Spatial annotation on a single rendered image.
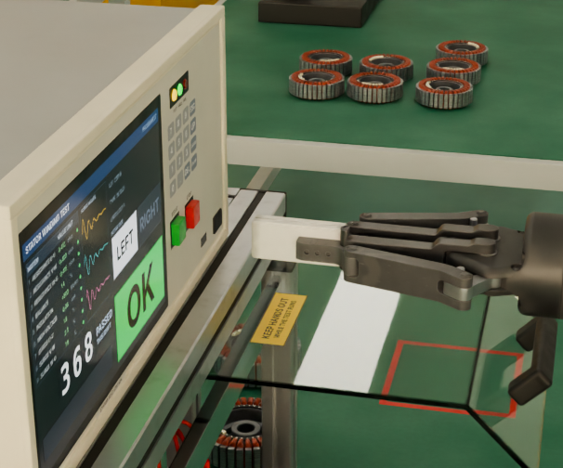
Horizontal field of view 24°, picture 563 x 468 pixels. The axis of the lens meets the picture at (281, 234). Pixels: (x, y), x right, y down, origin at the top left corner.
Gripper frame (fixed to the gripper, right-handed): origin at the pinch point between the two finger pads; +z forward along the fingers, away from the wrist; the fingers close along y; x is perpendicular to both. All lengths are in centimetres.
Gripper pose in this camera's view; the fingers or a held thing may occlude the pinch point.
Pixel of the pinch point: (299, 240)
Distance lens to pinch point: 100.7
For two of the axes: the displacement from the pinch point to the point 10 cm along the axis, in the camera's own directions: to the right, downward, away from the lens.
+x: 0.1, -9.2, -4.0
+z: -9.7, -1.0, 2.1
